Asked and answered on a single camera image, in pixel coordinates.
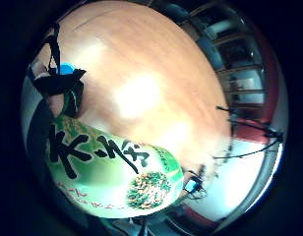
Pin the wooden shelf unit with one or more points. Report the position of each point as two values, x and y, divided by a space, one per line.
243 65

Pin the grey office chair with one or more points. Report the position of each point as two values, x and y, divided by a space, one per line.
211 52
176 12

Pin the small blue cap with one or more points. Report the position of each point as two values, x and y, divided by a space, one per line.
67 68

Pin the small device with blue screen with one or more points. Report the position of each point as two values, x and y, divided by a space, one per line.
192 185

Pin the green labelled tea bottle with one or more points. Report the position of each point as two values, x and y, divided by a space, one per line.
105 170

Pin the black tripod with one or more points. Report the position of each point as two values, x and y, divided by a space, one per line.
256 131

